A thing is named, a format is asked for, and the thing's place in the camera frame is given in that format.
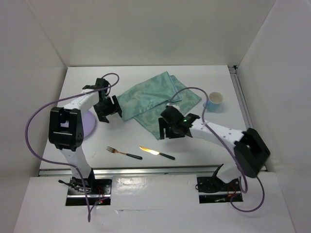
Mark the aluminium rail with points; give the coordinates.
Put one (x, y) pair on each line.
(233, 70)
(105, 172)

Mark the light blue mug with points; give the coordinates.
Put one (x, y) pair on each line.
(214, 103)

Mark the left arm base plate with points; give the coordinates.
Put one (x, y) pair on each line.
(100, 193)

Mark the teal patterned cloth napkin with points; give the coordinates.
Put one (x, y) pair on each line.
(145, 101)

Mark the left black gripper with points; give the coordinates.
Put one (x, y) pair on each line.
(114, 108)

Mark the right side aluminium rail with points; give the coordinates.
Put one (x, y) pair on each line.
(233, 70)

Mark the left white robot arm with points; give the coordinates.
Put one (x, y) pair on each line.
(66, 127)

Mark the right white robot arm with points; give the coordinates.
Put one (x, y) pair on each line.
(246, 148)

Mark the front aluminium rail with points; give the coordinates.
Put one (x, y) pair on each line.
(105, 172)

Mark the gold fork green handle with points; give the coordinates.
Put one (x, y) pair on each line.
(113, 150)

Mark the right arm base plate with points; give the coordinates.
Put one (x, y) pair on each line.
(213, 190)

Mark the lilac plastic plate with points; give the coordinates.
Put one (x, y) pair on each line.
(89, 124)

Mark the gold knife green handle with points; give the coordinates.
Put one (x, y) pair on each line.
(156, 153)

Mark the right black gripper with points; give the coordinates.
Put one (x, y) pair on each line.
(164, 124)

